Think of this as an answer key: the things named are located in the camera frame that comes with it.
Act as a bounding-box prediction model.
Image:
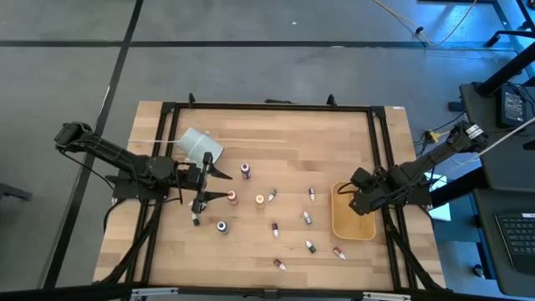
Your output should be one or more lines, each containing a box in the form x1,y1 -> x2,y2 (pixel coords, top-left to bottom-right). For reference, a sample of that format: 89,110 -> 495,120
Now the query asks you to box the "black desk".
459,82 -> 535,191
471,187 -> 535,298

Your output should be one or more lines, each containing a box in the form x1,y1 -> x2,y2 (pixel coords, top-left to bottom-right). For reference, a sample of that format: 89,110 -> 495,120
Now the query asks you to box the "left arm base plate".
106,171 -> 172,201

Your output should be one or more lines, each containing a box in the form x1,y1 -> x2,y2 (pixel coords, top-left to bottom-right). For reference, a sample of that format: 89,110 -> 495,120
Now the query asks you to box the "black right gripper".
348,166 -> 390,217

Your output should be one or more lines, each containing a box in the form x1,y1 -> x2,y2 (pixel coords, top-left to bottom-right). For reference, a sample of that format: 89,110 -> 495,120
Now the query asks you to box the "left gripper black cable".
173,165 -> 197,207

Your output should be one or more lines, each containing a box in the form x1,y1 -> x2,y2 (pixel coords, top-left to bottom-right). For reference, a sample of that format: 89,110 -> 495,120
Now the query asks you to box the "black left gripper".
173,150 -> 233,215

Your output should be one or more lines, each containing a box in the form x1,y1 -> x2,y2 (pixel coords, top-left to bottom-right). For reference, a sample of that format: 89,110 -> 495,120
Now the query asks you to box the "black diagonal desk bar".
430,166 -> 490,210
476,53 -> 535,98

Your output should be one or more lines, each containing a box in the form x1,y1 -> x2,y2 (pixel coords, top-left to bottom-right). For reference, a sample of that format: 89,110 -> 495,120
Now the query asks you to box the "yellow plastic bin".
329,180 -> 377,242

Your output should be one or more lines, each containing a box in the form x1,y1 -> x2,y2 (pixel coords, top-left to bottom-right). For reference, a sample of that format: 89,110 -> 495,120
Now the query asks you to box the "black rig beam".
0,282 -> 535,301

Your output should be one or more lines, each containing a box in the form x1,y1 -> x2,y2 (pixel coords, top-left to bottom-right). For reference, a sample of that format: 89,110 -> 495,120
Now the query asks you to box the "grey chair leg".
0,182 -> 33,202

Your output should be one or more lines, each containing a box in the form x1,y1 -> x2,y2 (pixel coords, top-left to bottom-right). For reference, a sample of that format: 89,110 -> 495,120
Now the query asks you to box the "white cable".
467,116 -> 535,164

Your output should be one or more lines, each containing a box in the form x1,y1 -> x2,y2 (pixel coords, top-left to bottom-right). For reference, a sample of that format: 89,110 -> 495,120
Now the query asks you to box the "black power adapter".
496,85 -> 527,129

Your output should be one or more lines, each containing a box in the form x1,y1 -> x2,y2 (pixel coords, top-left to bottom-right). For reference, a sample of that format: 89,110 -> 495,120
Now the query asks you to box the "black office chair base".
487,0 -> 535,48

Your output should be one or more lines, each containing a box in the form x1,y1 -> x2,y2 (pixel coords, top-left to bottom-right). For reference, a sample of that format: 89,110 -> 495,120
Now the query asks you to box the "black computer keyboard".
495,212 -> 535,275

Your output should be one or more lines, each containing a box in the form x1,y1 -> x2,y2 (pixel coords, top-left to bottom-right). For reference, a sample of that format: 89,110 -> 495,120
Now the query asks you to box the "black aluminium table frame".
94,92 -> 446,293

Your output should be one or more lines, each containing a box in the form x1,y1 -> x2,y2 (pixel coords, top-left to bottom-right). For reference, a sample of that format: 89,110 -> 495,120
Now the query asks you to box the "yellow cable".
373,0 -> 478,48

